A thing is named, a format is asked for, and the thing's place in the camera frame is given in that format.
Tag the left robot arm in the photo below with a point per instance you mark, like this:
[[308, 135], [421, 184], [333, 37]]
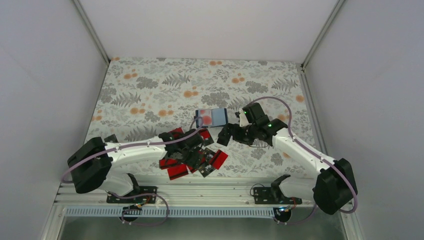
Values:
[[99, 164]]

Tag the black membership card 833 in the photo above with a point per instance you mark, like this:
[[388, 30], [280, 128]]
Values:
[[205, 169]]

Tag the red card top centre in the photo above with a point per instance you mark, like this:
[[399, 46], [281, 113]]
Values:
[[207, 137]]

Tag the black vip card far left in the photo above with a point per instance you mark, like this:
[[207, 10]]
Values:
[[111, 139]]

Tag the red card bottom edge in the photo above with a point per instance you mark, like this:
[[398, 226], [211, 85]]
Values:
[[177, 171]]

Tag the red card top left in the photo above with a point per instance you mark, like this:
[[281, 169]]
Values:
[[178, 130]]

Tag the red card bottom left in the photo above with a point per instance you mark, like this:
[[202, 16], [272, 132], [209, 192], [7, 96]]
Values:
[[168, 163]]

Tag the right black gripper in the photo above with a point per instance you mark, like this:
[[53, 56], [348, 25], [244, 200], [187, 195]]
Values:
[[236, 136]]

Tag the aluminium frame rail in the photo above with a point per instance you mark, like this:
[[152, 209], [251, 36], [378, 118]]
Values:
[[182, 192]]

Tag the floral table mat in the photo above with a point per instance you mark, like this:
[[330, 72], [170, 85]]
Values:
[[142, 97]]

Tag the white card with red circle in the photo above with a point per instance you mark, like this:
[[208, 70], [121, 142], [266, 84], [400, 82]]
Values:
[[206, 117]]

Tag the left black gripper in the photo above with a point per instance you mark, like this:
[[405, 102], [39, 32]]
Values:
[[193, 161]]

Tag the black card apart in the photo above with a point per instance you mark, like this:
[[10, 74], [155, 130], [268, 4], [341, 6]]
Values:
[[226, 133]]

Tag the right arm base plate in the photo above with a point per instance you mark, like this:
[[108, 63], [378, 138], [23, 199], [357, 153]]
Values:
[[269, 196]]

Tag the white slotted cable duct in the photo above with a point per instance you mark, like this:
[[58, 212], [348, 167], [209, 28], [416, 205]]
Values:
[[172, 212]]

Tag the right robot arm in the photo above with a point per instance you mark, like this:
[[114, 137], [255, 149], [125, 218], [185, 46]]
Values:
[[328, 182]]

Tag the blue leather card holder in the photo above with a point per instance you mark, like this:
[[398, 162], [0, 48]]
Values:
[[219, 117]]

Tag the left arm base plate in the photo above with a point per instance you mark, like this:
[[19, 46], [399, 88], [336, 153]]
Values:
[[131, 199]]

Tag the red card right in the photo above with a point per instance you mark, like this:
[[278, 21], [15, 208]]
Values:
[[218, 159]]

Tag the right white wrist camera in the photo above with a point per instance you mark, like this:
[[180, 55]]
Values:
[[243, 121]]

